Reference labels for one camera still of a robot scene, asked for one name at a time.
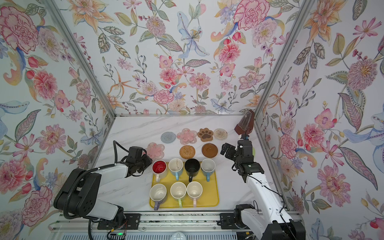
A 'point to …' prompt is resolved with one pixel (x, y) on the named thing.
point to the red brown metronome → (245, 124)
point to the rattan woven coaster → (187, 152)
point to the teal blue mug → (208, 166)
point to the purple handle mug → (158, 193)
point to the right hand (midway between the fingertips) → (229, 147)
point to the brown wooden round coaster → (209, 150)
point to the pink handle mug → (194, 190)
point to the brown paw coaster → (205, 134)
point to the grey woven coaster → (168, 137)
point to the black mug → (192, 167)
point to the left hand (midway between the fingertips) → (155, 160)
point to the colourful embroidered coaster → (220, 134)
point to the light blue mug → (175, 166)
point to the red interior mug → (159, 168)
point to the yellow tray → (152, 203)
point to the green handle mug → (178, 190)
